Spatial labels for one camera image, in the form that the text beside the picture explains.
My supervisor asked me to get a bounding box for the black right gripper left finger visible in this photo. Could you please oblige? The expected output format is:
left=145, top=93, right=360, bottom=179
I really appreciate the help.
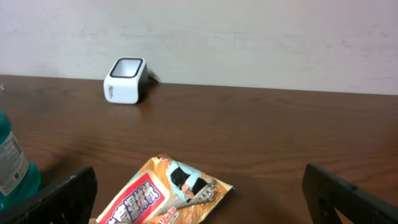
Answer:
left=1, top=166, right=98, bottom=224

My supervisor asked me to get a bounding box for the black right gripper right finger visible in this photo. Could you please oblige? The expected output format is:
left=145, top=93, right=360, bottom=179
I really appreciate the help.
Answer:
left=302, top=164, right=397, bottom=224

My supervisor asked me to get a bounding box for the blue liquid bottle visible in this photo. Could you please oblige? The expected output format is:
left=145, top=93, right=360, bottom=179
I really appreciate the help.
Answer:
left=1, top=111, right=42, bottom=210

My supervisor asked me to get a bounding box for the orange snack bag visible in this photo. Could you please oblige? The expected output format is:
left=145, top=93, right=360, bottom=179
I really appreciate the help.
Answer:
left=95, top=154, right=234, bottom=224

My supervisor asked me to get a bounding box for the white barcode scanner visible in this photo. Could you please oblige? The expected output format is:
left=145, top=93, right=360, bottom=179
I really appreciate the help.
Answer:
left=103, top=57, right=149, bottom=104

